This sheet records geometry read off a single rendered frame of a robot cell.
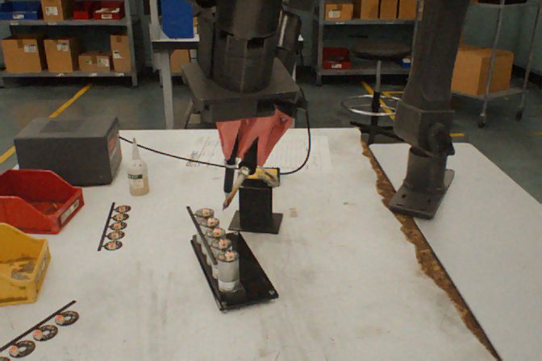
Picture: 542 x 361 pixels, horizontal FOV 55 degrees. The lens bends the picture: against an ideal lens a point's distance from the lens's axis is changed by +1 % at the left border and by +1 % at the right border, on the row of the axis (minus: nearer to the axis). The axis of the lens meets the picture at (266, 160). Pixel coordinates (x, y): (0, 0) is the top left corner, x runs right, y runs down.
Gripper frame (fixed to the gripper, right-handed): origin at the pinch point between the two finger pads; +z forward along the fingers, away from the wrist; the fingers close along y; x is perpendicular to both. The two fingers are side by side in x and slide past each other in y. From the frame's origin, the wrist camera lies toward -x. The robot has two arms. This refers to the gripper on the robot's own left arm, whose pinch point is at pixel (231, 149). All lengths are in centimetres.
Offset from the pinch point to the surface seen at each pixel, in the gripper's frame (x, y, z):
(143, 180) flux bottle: -24.4, 5.4, 25.4
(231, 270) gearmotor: 6.7, 1.1, 12.0
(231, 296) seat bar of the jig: 8.4, 1.4, 14.7
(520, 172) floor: -105, -213, 135
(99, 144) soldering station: -31.7, 11.3, 22.7
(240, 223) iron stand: -8.2, -6.0, 21.9
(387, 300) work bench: 13.7, -16.3, 14.7
